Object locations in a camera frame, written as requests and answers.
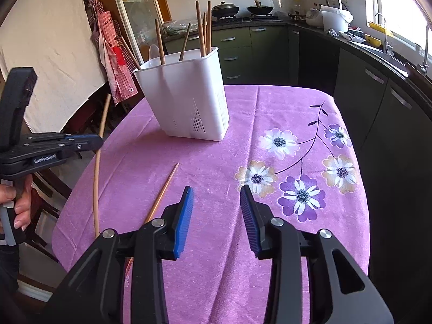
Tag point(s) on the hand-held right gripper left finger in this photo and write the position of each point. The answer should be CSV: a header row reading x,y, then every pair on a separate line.
x,y
184,222

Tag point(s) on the yellow tray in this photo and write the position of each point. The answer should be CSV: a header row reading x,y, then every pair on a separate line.
x,y
379,27

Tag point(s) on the small metal faucet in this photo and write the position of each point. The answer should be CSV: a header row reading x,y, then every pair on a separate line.
x,y
384,37

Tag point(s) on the white plastic bucket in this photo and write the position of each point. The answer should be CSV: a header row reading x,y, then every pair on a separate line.
x,y
335,20

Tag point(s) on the glass sliding door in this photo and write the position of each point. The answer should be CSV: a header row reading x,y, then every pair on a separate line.
x,y
138,17

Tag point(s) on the red checked apron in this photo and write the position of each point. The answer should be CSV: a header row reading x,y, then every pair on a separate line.
x,y
113,57

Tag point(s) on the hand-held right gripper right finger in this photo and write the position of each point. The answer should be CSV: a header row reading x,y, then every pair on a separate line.
x,y
251,222

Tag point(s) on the small dark pot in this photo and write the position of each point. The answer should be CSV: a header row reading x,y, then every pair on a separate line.
x,y
297,16

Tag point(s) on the wooden chopstick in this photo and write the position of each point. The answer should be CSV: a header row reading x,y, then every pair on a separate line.
x,y
209,27
162,192
98,182
130,52
185,42
205,33
199,28
158,40

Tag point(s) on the yellow bowl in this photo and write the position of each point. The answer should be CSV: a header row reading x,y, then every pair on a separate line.
x,y
374,40

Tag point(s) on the black wok with lid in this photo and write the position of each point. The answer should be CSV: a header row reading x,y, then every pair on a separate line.
x,y
225,9

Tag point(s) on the gas stove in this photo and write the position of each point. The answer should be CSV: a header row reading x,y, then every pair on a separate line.
x,y
249,19

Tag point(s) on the steel kitchen sink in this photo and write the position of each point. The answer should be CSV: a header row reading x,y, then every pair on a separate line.
x,y
388,59

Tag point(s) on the wooden cutting board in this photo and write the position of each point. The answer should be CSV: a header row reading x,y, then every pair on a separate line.
x,y
420,72

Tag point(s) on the dark stone kitchen worktop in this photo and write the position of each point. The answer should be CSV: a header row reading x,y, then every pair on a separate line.
x,y
293,25

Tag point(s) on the metal spoon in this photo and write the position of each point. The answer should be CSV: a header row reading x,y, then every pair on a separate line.
x,y
153,52

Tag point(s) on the white plastic utensil holder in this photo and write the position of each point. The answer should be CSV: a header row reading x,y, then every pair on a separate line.
x,y
189,94

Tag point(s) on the pink floral tablecloth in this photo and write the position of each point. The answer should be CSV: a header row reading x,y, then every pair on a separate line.
x,y
209,162

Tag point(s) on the green kitchen cabinets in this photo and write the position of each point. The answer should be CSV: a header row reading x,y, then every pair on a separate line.
x,y
303,57

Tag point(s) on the person's left hand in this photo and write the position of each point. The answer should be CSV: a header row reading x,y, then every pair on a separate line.
x,y
23,206

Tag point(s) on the white rice cooker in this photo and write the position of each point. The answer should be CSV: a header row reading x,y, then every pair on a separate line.
x,y
314,18

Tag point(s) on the kitchen window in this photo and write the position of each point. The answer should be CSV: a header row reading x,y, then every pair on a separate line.
x,y
405,0

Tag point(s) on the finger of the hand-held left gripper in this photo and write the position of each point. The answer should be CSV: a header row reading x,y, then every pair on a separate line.
x,y
87,140
44,148

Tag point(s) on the white dish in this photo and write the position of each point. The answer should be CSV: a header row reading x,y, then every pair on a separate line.
x,y
352,37

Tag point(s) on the tall curved faucet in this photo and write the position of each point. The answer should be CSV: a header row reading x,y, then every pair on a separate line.
x,y
426,50

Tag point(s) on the dark wooden chair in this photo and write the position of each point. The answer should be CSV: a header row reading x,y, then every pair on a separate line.
x,y
44,216
87,114

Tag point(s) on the clear plastic bag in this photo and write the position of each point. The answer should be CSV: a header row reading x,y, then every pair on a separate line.
x,y
179,27

